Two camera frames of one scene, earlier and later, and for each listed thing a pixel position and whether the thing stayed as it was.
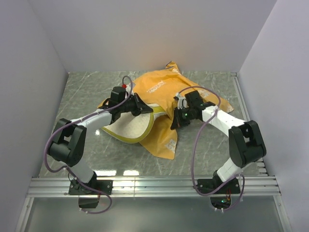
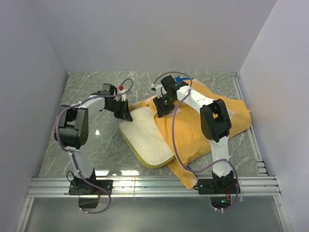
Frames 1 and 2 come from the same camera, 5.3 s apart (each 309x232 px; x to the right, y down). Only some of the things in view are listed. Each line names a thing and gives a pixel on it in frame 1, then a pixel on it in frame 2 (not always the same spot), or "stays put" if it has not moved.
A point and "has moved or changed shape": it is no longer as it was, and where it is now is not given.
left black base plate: x=105 y=186 stays put
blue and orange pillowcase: x=157 y=92 → x=190 y=147
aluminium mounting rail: x=262 y=187 stays put
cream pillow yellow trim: x=134 y=129 has moved or changed shape
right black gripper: x=177 y=122 → x=161 y=109
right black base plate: x=206 y=185 stays put
